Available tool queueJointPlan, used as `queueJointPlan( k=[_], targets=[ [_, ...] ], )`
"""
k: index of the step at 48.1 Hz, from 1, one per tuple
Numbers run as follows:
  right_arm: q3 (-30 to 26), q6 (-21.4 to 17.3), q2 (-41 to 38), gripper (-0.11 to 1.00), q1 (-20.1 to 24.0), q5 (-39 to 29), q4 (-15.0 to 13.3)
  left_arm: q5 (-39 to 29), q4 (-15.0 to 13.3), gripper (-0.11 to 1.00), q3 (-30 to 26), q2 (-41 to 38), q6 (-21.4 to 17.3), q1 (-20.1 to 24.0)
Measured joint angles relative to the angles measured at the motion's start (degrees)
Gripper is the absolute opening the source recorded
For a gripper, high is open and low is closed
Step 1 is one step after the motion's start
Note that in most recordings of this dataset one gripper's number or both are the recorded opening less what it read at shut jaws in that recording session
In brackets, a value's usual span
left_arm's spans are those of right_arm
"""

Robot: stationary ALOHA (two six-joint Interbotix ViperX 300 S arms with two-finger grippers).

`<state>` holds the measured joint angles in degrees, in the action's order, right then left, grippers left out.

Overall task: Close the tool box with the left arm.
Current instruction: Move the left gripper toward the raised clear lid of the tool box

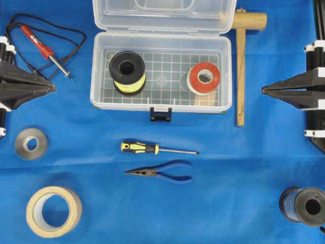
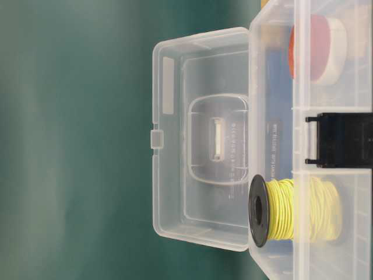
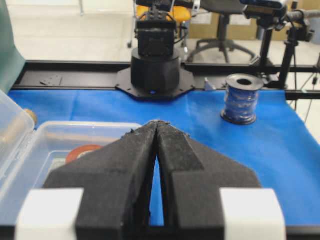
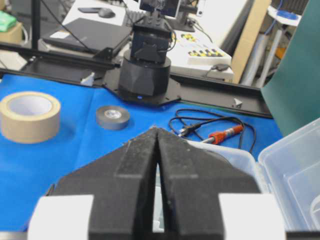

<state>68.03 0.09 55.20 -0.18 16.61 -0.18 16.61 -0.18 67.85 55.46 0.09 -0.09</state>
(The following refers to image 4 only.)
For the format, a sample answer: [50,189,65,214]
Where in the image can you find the white box with yellow parts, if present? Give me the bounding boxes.
[178,32,232,66]

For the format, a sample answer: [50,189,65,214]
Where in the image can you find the cardboard box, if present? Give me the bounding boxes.
[0,22,23,45]

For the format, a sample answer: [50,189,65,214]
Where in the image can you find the clear plastic tool box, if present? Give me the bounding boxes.
[155,120,320,240]

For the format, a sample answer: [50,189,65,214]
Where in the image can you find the beige packing tape roll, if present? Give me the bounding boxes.
[0,91,61,144]

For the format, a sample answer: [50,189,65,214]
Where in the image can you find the blue table cloth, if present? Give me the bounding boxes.
[0,73,285,232]

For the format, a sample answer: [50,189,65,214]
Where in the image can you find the green cloth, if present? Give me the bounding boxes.
[0,10,17,32]

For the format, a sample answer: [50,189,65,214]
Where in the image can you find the black metal base frame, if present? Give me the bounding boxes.
[0,43,272,119]

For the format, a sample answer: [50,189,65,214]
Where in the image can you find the black laptop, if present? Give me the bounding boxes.
[42,18,131,54]

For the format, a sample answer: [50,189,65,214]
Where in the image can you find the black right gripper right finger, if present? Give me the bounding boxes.
[157,129,285,240]

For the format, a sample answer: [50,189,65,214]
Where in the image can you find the red soldering iron with cable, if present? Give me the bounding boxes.
[168,108,257,153]

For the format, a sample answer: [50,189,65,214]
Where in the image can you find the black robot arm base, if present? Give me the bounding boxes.
[118,0,181,99]

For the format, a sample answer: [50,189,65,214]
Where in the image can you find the green board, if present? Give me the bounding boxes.
[261,0,320,136]

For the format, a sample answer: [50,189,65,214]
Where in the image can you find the black computer mouse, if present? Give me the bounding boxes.
[98,8,116,19]

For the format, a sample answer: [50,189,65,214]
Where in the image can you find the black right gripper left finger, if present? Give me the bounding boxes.
[27,128,158,240]

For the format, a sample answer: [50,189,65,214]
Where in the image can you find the grey tape roll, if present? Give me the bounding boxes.
[95,105,131,130]

